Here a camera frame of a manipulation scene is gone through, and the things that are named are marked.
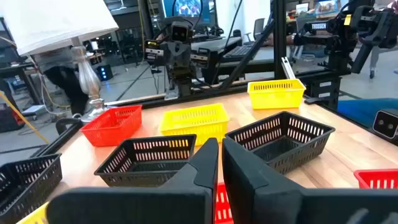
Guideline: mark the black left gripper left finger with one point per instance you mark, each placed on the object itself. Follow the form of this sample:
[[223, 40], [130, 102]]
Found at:
[[140, 205]]

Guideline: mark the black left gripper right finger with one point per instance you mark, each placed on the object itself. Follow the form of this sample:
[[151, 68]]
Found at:
[[295, 208]]

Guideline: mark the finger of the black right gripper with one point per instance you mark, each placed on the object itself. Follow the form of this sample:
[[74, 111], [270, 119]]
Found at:
[[176, 62], [183, 62]]

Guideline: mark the black plastic slotted basket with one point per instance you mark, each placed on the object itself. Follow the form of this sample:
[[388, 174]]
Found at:
[[270, 149], [18, 202], [133, 180]]

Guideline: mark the red plastic slotted basket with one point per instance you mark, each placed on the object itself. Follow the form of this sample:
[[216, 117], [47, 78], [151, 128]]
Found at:
[[221, 199], [376, 171], [109, 127]]

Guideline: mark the yellow plastic slotted basket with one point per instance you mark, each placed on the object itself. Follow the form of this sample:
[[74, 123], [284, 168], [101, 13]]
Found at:
[[35, 216], [276, 96], [192, 124]]

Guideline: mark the black background robot arm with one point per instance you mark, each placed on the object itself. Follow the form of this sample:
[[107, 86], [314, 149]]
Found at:
[[342, 34]]

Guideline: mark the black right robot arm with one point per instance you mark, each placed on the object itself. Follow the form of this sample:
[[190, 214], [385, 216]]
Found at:
[[182, 87]]

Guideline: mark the person's forearm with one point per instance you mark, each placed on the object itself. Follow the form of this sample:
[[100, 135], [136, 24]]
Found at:
[[290, 39]]

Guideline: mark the black computer box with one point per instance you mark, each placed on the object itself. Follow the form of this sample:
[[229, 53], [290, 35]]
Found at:
[[105, 73]]

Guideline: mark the large computer monitor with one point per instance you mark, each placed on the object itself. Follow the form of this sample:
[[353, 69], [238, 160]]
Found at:
[[186, 7]]

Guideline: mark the black computer keyboard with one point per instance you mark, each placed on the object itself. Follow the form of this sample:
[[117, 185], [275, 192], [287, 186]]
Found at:
[[239, 51]]

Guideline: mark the grey office chair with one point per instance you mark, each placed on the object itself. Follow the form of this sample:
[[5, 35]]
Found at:
[[258, 28]]

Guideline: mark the white shade table lamp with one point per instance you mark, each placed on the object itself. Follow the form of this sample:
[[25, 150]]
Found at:
[[56, 21]]

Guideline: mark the silver aluminium bar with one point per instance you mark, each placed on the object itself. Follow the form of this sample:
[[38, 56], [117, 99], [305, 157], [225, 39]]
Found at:
[[288, 68]]

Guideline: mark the blue floor mat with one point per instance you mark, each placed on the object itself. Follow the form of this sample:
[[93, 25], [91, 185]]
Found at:
[[357, 112]]

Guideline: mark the white flat floor box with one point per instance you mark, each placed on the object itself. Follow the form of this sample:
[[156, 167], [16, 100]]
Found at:
[[31, 109]]

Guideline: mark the dark side table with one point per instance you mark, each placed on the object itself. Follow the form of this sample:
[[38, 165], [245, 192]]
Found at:
[[12, 67]]

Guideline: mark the small computer monitor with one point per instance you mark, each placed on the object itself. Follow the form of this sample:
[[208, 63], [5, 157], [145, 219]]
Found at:
[[326, 7]]

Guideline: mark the black red tool case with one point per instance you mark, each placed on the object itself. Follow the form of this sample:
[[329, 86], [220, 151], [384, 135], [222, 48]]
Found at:
[[9, 119]]

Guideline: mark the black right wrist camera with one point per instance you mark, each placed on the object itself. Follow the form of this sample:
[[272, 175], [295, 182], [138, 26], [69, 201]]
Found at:
[[179, 31]]

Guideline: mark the black table-level depth camera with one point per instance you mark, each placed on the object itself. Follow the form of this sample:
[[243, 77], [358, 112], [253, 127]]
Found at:
[[385, 124]]

